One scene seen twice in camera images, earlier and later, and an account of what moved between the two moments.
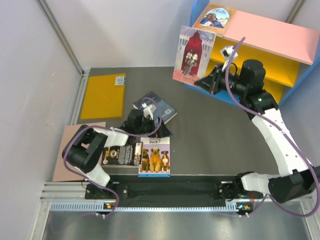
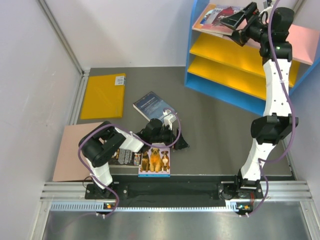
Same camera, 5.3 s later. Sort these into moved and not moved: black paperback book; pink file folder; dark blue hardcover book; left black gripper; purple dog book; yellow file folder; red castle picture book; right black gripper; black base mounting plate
Moved: red castle picture book; left black gripper; right black gripper
Not moved: black base mounting plate; black paperback book; dark blue hardcover book; yellow file folder; purple dog book; pink file folder
